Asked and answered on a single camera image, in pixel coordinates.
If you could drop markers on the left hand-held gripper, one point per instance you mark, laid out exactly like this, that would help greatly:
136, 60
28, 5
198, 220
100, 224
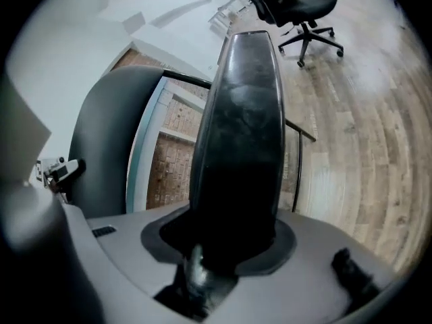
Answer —
62, 171

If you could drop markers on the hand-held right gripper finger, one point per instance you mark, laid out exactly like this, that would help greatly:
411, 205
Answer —
239, 140

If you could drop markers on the black mesh office chair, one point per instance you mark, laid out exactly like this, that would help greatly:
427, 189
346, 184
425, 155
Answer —
303, 2

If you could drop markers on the light blue table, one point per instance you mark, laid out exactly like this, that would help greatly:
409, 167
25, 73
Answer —
133, 181

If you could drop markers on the white desk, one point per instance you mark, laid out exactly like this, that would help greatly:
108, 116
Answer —
222, 12

